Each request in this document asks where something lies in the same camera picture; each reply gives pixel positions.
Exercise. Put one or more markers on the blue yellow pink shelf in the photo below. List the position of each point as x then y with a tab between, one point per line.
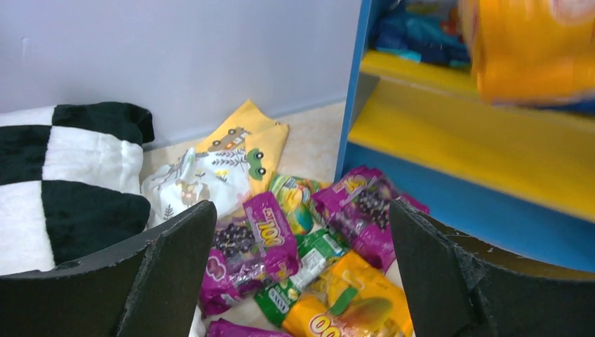
520	179

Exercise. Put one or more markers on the yellow white printed cloth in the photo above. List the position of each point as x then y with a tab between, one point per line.
232	164

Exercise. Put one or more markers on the orange candy bag floor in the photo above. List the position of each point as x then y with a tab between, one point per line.
349	298

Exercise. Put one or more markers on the orange candy bag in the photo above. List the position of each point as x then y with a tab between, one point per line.
531	53

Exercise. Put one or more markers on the green yellow candy bag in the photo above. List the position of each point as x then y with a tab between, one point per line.
294	195

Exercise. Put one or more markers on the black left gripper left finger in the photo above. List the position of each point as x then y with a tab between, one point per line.
147	285

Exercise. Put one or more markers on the black white checkered pillow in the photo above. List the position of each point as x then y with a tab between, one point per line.
70	182

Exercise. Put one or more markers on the purple candy bag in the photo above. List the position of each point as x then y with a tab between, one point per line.
248	254
357	206
224	328

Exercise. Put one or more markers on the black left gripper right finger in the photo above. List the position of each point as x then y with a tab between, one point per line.
458	285

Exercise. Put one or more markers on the blue candy bag upper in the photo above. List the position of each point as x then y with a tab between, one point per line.
422	31

